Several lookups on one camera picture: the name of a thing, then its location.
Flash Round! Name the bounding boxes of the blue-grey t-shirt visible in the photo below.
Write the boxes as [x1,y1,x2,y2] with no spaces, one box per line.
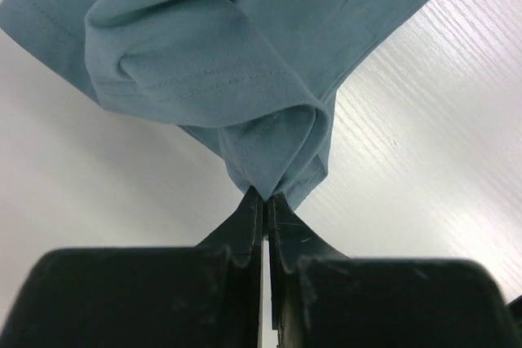
[1,0,429,206]

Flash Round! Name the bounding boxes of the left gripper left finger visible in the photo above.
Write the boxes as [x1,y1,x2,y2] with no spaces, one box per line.
[1,189,263,347]

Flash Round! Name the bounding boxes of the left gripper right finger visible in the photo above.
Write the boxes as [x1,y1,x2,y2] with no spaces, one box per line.
[265,195,521,347]

